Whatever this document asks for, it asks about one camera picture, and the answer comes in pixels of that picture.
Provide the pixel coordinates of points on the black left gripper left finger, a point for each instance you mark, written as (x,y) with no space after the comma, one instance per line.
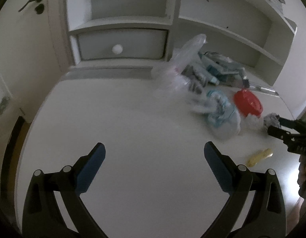
(41,213)

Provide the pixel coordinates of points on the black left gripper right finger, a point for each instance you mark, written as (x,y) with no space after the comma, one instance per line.
(266,216)

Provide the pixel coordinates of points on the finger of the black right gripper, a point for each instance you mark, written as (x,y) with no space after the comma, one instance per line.
(296,125)
(283,135)

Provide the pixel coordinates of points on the grey foil wrapper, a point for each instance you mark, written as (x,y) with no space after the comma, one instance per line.
(271,119)

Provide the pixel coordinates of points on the clear plastic bag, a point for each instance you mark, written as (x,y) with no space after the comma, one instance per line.
(167,76)

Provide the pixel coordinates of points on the right hand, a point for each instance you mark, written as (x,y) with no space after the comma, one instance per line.
(302,176)

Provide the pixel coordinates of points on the yellow small wrapper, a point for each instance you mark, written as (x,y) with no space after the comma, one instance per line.
(258,157)

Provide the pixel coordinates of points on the red round lid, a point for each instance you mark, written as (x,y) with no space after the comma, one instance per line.
(248,103)

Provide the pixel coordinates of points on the white and teal plastic bag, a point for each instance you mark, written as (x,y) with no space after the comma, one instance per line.
(221,115)

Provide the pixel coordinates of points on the teal patterned wrapper pile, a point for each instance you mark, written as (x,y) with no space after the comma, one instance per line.
(215,69)

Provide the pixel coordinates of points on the grey drawer with white knob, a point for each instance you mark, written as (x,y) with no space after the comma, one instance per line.
(122,43)

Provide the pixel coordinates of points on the white desk hutch shelf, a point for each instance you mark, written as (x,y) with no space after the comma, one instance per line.
(253,32)

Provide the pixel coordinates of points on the black door handle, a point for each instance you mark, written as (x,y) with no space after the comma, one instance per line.
(39,9)

